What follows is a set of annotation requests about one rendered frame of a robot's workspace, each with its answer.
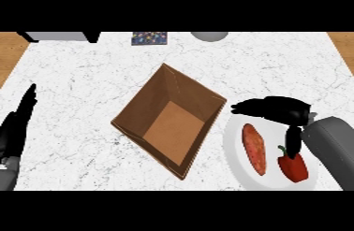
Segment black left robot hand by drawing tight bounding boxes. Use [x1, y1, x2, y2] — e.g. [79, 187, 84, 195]
[0, 82, 39, 170]

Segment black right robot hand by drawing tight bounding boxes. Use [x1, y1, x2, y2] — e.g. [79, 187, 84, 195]
[230, 95, 313, 161]

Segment orange sweet potato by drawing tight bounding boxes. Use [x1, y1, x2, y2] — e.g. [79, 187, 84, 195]
[241, 123, 269, 177]

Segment white round plate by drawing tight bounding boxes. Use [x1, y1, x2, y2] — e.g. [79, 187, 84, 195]
[223, 112, 322, 192]

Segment brown cardboard box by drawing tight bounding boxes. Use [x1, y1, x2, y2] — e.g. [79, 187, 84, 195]
[110, 62, 229, 181]

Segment dark speckled box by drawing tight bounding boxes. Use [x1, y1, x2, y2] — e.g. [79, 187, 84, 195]
[131, 32, 170, 47]

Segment red bell pepper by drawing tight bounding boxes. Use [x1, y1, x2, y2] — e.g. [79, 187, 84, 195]
[278, 144, 310, 183]

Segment grey round object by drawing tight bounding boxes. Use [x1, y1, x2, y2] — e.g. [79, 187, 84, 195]
[190, 32, 230, 43]

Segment grey and black appliance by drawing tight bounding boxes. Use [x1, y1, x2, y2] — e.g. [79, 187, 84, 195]
[15, 32, 103, 44]

